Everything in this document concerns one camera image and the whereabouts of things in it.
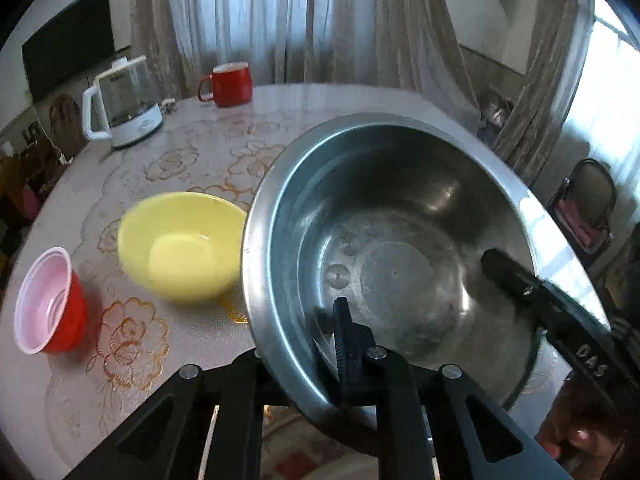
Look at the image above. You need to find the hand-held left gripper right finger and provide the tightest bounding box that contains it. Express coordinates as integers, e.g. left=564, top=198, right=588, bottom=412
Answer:
left=332, top=297, right=576, bottom=480

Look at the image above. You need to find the wide beige window curtain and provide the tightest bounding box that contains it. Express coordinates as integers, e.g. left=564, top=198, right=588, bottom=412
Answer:
left=129, top=0, right=481, bottom=128

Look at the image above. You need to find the lace table doily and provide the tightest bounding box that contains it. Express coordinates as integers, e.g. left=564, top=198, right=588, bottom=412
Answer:
left=94, top=110, right=321, bottom=241

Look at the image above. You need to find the red plastic bowl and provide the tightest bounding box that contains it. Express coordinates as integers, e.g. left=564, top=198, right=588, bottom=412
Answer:
left=13, top=246, right=87, bottom=356

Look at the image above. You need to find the black wall television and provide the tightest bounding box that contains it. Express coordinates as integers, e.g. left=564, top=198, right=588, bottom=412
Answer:
left=21, top=0, right=116, bottom=103

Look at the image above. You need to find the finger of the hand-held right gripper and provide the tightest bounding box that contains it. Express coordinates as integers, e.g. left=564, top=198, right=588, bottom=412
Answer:
left=481, top=248, right=557, bottom=329

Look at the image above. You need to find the yellow plastic bowl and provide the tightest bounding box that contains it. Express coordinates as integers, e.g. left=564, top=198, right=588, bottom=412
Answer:
left=116, top=191, right=249, bottom=305

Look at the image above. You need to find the narrow beige side curtain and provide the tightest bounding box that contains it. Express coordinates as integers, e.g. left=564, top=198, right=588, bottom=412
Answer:
left=492, top=0, right=597, bottom=181

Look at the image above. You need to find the person's right hand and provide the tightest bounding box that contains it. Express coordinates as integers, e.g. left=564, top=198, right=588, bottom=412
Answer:
left=539, top=377, right=632, bottom=467

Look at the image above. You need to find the red mug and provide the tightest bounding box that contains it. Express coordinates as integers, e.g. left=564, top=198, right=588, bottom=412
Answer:
left=197, top=61, right=254, bottom=108

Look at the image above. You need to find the pile of bags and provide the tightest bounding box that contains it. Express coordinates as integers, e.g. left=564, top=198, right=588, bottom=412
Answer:
left=477, top=87, right=516, bottom=143

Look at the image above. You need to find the wooden chair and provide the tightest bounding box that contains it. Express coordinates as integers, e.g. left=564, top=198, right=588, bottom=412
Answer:
left=47, top=92, right=90, bottom=161

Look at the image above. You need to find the dark chair with red cushion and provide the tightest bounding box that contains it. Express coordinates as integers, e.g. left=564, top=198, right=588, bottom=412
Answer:
left=545, top=158, right=617, bottom=262

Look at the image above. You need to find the white wall cable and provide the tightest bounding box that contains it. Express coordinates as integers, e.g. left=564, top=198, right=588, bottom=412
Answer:
left=29, top=102, right=75, bottom=167

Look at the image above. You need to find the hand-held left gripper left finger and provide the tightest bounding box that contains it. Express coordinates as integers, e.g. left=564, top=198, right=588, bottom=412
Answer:
left=65, top=349, right=291, bottom=480

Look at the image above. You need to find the stainless steel bowl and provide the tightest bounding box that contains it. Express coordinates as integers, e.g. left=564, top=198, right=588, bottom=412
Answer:
left=240, top=112, right=613, bottom=431

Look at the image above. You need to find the side window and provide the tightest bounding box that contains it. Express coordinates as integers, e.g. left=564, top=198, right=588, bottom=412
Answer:
left=565, top=0, right=640, bottom=186

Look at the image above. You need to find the white electric kettle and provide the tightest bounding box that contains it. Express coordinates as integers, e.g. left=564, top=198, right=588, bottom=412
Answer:
left=81, top=55, right=165, bottom=150

